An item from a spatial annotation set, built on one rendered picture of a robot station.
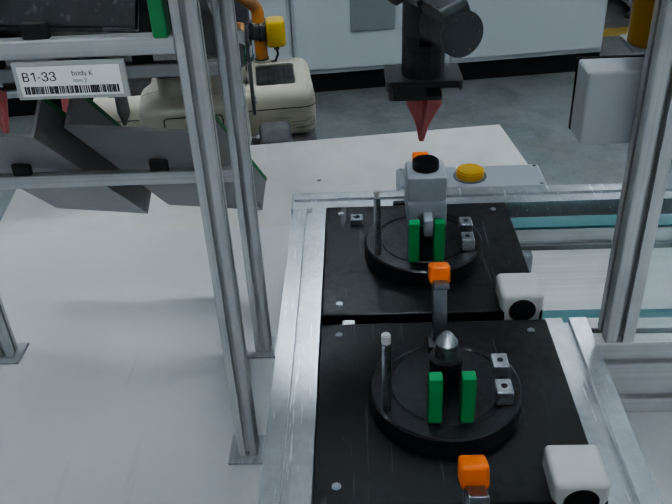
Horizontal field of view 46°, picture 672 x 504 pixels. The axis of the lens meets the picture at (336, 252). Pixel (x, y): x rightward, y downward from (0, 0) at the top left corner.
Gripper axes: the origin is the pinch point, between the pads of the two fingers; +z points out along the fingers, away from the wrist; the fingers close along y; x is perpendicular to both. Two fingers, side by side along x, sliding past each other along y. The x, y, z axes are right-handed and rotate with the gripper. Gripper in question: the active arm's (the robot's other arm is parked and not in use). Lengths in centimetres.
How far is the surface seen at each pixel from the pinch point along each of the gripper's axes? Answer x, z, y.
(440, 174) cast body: -24.1, -6.6, -0.3
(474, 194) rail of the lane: -6.5, 6.3, 7.0
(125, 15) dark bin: -39, -30, -28
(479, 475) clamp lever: -65, -6, -2
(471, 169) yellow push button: -1.3, 5.2, 7.2
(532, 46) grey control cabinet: 289, 92, 87
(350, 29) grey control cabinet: 280, 77, -6
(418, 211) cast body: -25.5, -2.8, -2.8
